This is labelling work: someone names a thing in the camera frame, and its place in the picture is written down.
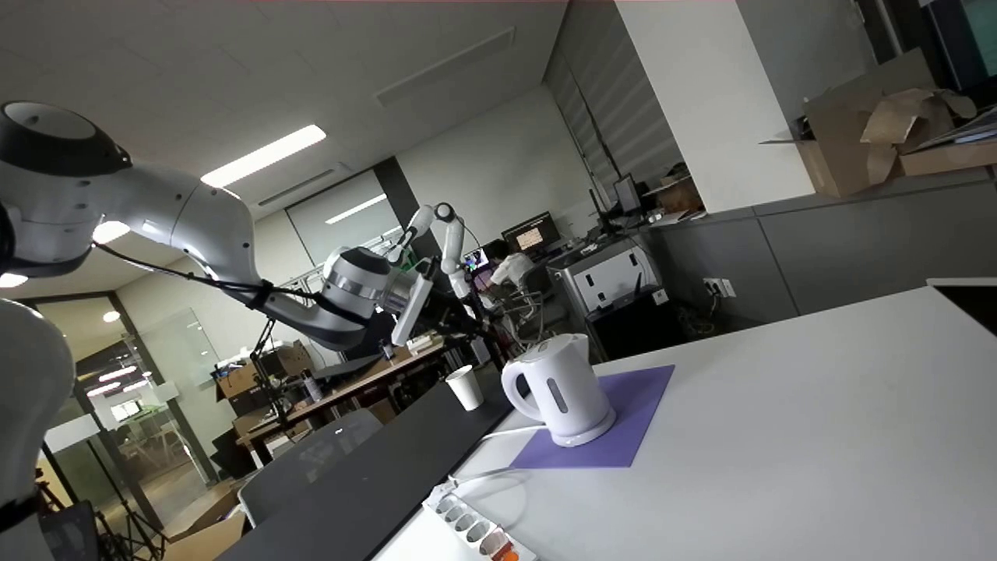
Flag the grey window blinds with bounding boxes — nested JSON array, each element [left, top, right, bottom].
[[543, 0, 690, 200]]

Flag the white electric kettle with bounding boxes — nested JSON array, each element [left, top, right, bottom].
[[499, 332, 617, 449]]

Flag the wooden table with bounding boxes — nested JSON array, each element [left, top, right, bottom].
[[231, 338, 463, 463]]

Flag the white paper cup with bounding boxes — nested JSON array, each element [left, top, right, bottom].
[[446, 363, 488, 414]]

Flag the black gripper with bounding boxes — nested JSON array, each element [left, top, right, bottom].
[[426, 279, 503, 348]]

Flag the large open cardboard box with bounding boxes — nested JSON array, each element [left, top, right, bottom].
[[767, 43, 978, 200]]

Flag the brown cardboard box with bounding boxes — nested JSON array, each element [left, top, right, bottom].
[[164, 488, 251, 561]]

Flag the white power strip orange switch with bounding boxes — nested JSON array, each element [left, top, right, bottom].
[[421, 483, 540, 561]]

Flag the grey partition wall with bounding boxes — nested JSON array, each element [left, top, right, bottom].
[[649, 168, 997, 338]]

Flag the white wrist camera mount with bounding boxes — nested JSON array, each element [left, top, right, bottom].
[[387, 258, 439, 353]]

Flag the grey white cabinet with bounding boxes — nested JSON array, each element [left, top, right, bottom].
[[558, 241, 666, 321]]

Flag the person in white shirt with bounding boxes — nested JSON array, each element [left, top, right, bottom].
[[486, 241, 554, 315]]

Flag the white kettle cable with plug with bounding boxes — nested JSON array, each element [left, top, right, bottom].
[[448, 456, 531, 523]]

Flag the flat cardboard box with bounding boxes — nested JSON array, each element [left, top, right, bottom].
[[896, 135, 997, 180]]

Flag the purple mat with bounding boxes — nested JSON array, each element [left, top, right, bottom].
[[510, 363, 679, 472]]

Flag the grey chair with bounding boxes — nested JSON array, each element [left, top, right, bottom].
[[237, 407, 387, 528]]

